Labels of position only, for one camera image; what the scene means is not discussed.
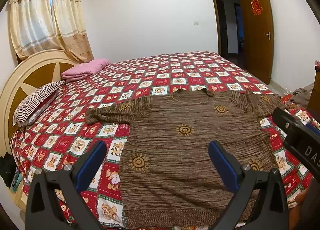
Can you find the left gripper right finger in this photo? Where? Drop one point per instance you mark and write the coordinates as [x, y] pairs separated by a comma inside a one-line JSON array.
[[270, 209]]

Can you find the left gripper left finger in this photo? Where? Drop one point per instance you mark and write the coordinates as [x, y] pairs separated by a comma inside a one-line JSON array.
[[43, 210]]

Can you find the brown knitted sweater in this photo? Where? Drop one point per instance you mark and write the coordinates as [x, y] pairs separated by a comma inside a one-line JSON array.
[[166, 176]]

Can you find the person's right hand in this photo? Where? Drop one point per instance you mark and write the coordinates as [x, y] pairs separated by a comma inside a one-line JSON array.
[[294, 214]]

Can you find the brown wooden dresser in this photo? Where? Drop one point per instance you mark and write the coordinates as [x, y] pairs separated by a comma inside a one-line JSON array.
[[314, 102]]

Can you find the brown cloth on floor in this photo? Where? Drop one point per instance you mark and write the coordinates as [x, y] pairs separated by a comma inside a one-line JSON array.
[[301, 97]]

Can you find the red patchwork bear bedspread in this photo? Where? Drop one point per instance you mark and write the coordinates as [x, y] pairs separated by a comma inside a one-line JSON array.
[[60, 135]]

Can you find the striped pillow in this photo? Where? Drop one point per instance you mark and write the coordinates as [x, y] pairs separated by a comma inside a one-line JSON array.
[[33, 105]]

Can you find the brown wooden door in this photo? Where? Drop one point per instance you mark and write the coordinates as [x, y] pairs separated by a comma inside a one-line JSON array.
[[258, 50]]

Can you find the cream round headboard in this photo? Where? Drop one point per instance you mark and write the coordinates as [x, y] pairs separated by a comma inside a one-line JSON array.
[[39, 69]]

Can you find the red double happiness decal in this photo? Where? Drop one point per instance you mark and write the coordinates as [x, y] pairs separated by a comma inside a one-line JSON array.
[[255, 7]]

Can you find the pink folded blanket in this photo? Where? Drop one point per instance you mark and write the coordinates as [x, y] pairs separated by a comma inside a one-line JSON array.
[[84, 70]]

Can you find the beige patterned curtain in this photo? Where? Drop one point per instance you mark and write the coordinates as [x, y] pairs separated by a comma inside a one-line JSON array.
[[39, 25]]

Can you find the metal door handle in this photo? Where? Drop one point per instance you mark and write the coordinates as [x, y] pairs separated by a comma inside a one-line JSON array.
[[268, 35]]

